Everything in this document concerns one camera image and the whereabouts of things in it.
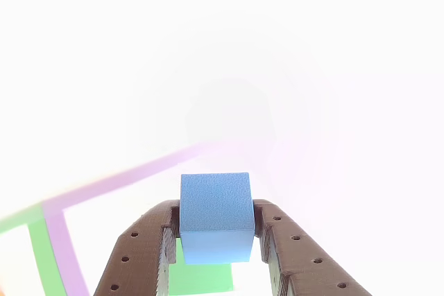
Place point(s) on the small blue block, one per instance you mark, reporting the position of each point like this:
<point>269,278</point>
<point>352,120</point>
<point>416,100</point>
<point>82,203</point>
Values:
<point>215,202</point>

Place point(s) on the purple square frame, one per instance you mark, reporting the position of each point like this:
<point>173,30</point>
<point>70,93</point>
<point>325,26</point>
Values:
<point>66,240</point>

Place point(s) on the green block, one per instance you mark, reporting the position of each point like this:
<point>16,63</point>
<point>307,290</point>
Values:
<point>201,277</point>

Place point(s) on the green square frame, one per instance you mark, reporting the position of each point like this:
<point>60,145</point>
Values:
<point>43,258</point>

